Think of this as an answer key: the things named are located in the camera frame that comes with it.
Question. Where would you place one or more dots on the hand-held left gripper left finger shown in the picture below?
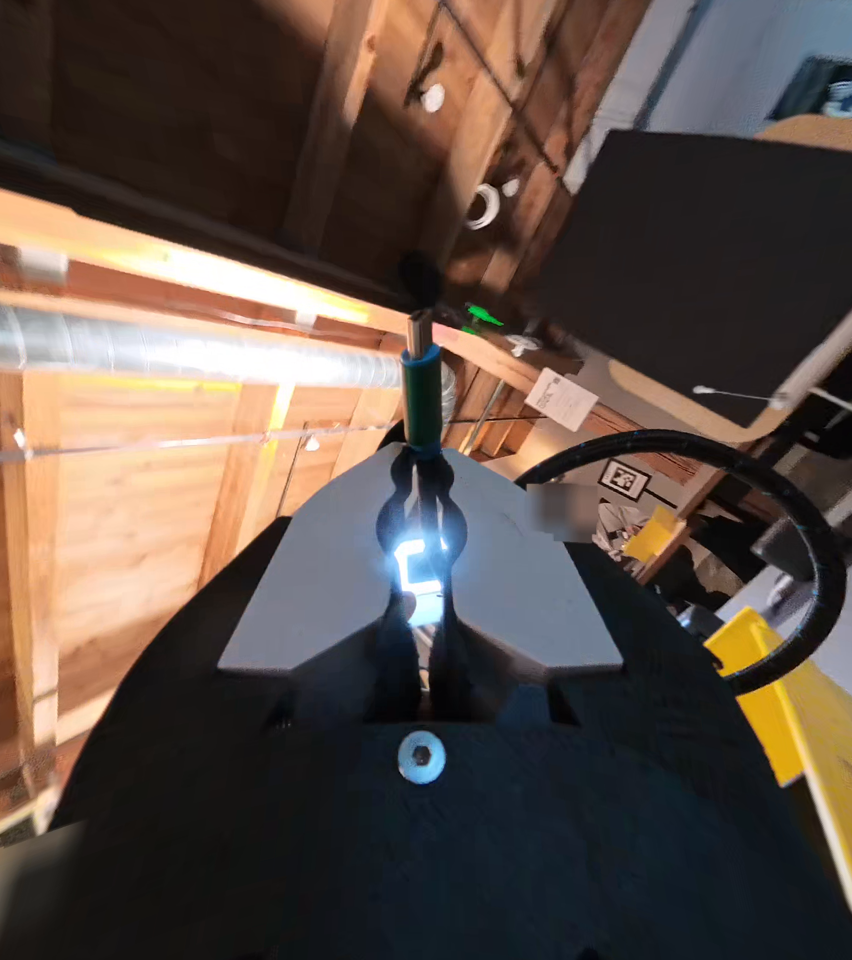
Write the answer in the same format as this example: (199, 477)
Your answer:
(313, 592)

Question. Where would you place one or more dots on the white paper label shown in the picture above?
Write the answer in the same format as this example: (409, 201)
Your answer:
(561, 397)

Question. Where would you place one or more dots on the silver ventilation duct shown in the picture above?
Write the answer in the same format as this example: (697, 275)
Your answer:
(133, 345)

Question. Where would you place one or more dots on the framed black white poster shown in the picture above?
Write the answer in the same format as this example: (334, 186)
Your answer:
(625, 480)

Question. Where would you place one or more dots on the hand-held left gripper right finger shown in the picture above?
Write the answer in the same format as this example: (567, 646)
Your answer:
(523, 592)

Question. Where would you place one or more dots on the small yellow plastic bin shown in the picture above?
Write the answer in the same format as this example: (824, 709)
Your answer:
(651, 532)

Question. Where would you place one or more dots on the green lit sign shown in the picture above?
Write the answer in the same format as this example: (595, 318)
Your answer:
(482, 313)

